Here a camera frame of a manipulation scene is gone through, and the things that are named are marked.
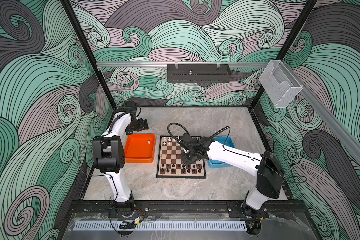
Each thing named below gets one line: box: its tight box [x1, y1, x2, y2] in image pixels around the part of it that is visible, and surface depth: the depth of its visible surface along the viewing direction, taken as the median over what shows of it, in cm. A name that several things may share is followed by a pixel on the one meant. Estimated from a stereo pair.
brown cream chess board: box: [156, 135, 207, 179], surface depth 87 cm
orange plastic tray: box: [124, 134, 156, 164], surface depth 97 cm
